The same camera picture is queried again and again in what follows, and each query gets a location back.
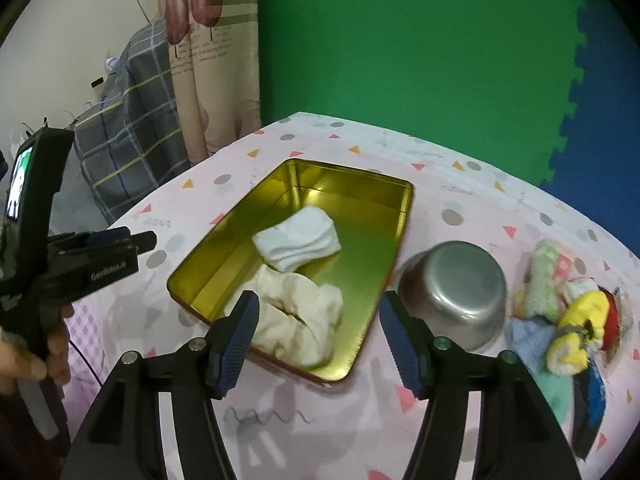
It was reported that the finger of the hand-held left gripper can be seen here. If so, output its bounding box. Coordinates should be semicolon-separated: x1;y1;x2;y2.
47;229;157;261

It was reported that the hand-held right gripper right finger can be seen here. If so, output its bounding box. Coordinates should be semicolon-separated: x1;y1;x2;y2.
379;290;576;480

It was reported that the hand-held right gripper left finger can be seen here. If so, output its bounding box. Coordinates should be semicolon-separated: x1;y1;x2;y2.
60;290;261;480

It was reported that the gold tin box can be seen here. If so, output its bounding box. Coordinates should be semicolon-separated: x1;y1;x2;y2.
166;158;415;387

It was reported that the person's left hand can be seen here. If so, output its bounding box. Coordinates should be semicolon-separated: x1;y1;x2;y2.
0;305;76;396

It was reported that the cream crumpled cloth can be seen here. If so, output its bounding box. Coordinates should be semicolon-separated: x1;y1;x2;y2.
220;265;345;368

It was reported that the stainless steel bowl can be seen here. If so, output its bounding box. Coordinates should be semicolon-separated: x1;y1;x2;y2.
397;241;508;353

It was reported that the grey plaid bag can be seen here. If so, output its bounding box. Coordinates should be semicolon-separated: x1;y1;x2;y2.
74;17;193;226

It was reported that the white folded towel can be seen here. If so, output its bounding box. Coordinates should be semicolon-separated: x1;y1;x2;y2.
251;206;343;272

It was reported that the light blue cloth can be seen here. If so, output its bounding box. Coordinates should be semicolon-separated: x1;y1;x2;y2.
505;320;556;376

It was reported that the green pink striped towel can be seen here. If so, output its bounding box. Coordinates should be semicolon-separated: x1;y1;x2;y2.
522;240;576;321

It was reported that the mint green cloth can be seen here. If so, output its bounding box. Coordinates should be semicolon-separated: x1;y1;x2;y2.
530;370;576;411

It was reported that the yellow white sock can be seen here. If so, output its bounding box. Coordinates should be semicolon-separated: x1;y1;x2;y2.
547;290;613;376

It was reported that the dark blue cloth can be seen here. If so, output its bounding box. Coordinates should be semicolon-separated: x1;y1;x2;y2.
570;360;608;461

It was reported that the pink patterned tablecloth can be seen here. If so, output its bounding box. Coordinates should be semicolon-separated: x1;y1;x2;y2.
65;111;640;480

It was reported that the green foam mat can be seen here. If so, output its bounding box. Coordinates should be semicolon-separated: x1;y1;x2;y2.
256;0;586;186

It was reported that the blue foam mat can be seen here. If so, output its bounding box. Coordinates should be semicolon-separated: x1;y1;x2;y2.
547;0;640;261

